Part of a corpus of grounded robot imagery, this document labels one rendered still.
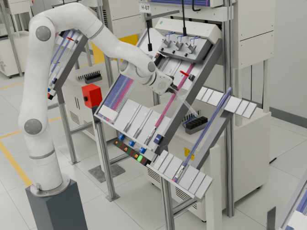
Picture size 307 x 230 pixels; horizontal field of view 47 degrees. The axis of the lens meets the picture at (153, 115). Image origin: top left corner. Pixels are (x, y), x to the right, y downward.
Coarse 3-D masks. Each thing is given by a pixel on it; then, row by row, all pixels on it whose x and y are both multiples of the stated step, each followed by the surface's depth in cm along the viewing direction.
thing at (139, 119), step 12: (132, 108) 217; (144, 108) 210; (120, 120) 220; (132, 120) 211; (144, 120) 205; (156, 120) 198; (168, 120) 192; (132, 132) 207; (144, 132) 200; (156, 132) 194
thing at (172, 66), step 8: (152, 32) 239; (144, 40) 241; (152, 40) 235; (160, 40) 229; (144, 48) 237; (152, 48) 231; (168, 64) 213; (176, 64) 208; (184, 64) 204; (200, 64) 195; (168, 72) 210; (176, 72) 205; (192, 72) 196; (176, 80) 202; (184, 88) 195
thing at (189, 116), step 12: (144, 0) 234; (216, 0) 180; (96, 108) 245; (96, 120) 247; (192, 120) 225; (204, 120) 225; (192, 132) 221; (120, 156) 265; (180, 204) 209; (192, 204) 211
